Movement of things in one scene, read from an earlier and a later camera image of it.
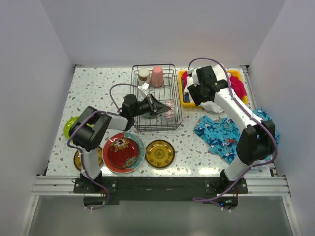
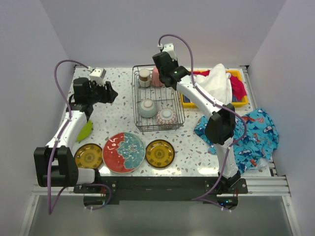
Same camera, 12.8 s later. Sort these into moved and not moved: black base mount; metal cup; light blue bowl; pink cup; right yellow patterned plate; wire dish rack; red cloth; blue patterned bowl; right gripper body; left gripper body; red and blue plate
Moved: right gripper body; left gripper body; blue patterned bowl; light blue bowl
Not moved: right yellow patterned plate; metal cup; red and blue plate; pink cup; red cloth; wire dish rack; black base mount
